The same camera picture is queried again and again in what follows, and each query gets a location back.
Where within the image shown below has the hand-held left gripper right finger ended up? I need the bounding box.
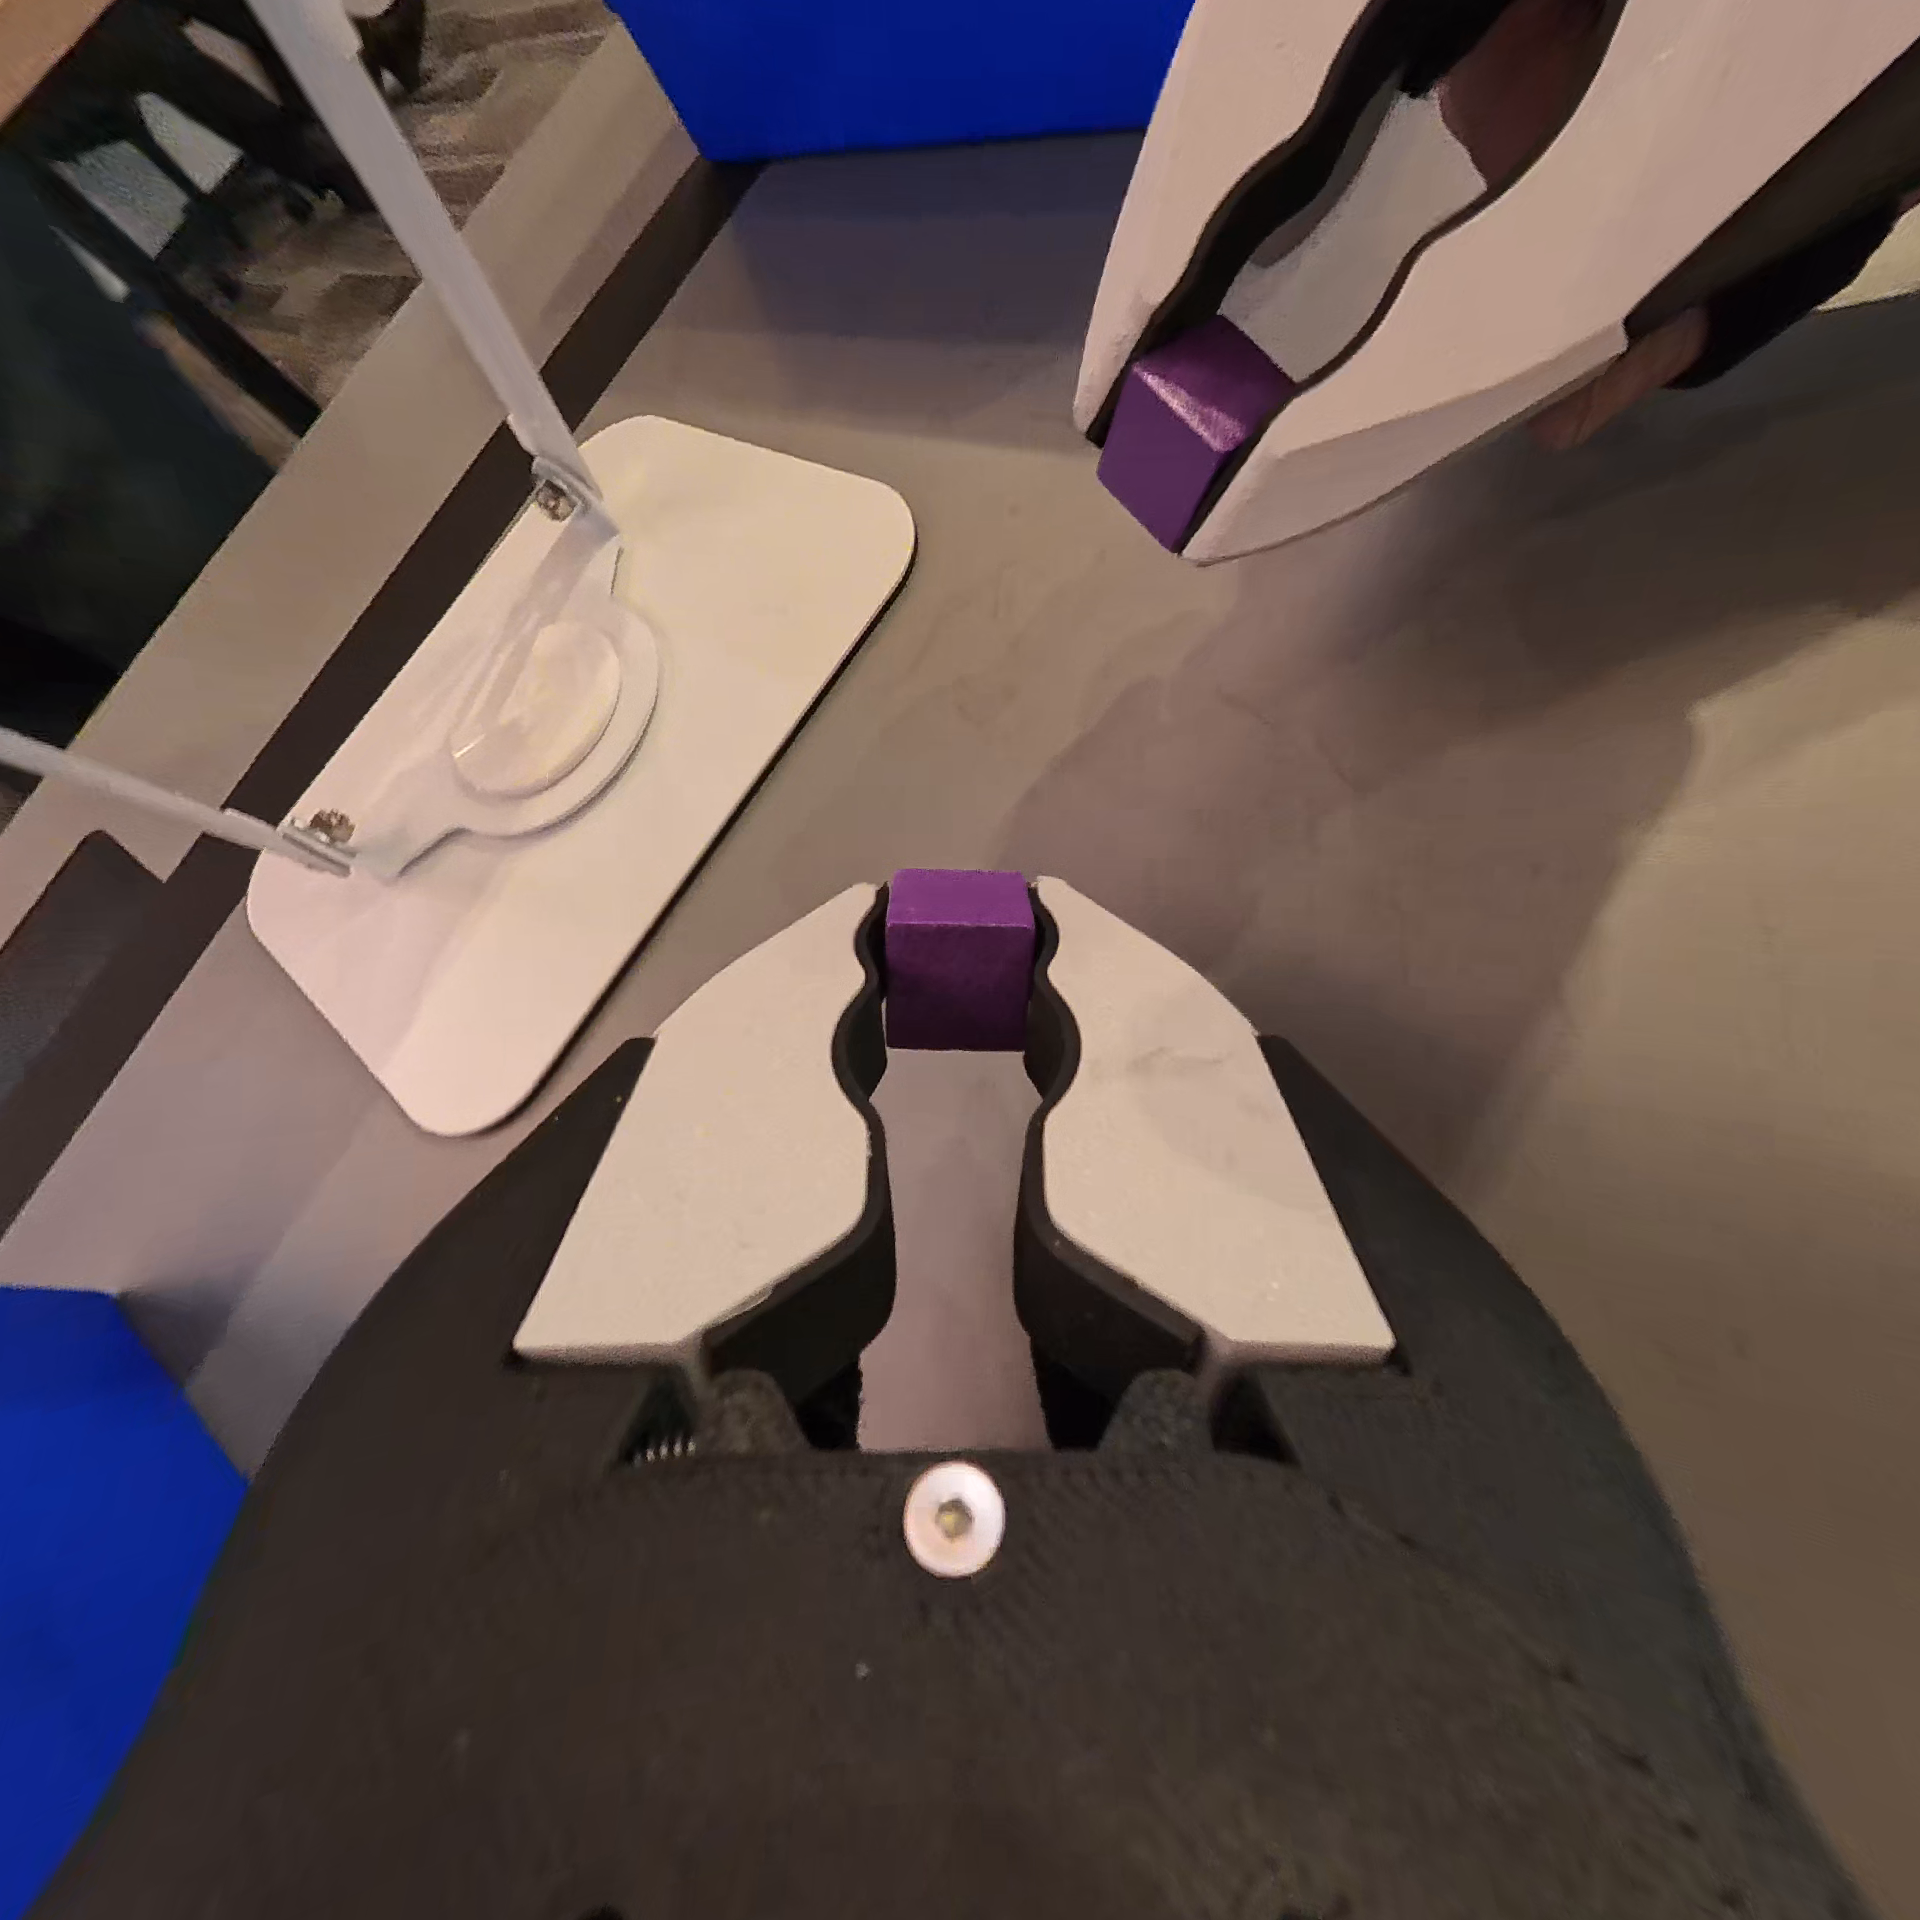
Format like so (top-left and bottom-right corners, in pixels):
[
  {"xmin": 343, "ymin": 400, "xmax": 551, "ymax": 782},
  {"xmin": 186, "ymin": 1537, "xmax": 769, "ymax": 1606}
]
[{"xmin": 1016, "ymin": 872, "xmax": 1405, "ymax": 1449}]

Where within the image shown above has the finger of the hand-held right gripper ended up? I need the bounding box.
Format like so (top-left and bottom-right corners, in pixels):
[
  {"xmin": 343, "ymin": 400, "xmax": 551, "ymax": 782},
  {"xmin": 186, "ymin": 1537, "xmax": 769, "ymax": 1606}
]
[
  {"xmin": 1183, "ymin": 0, "xmax": 1920, "ymax": 568},
  {"xmin": 1073, "ymin": 0, "xmax": 1377, "ymax": 448}
]

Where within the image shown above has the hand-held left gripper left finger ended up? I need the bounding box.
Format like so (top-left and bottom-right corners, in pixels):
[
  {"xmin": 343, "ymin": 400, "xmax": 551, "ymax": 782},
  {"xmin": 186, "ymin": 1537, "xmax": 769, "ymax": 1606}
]
[{"xmin": 511, "ymin": 881, "xmax": 904, "ymax": 1449}]

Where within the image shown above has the purple wooden cube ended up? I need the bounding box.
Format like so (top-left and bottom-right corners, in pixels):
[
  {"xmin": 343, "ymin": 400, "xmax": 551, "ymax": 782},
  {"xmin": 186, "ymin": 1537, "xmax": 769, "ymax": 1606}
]
[
  {"xmin": 1095, "ymin": 317, "xmax": 1301, "ymax": 553},
  {"xmin": 882, "ymin": 867, "xmax": 1041, "ymax": 1056}
]

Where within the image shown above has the blue plastic bin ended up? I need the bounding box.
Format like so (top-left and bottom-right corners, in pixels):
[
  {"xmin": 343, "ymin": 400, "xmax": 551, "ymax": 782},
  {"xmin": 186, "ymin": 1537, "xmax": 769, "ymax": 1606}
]
[
  {"xmin": 609, "ymin": 0, "xmax": 1203, "ymax": 165},
  {"xmin": 0, "ymin": 1285, "xmax": 250, "ymax": 1920}
]

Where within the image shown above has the person's right hand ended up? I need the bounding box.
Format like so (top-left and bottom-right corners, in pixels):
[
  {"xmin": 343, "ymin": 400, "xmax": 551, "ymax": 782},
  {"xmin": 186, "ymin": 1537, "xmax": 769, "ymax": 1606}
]
[{"xmin": 1528, "ymin": 318, "xmax": 1713, "ymax": 455}]

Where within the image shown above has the wooden document stand white base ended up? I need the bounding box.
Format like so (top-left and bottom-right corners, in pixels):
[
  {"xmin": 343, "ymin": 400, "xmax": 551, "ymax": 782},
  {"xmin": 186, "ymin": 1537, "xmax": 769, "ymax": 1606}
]
[{"xmin": 0, "ymin": 0, "xmax": 918, "ymax": 1137}]

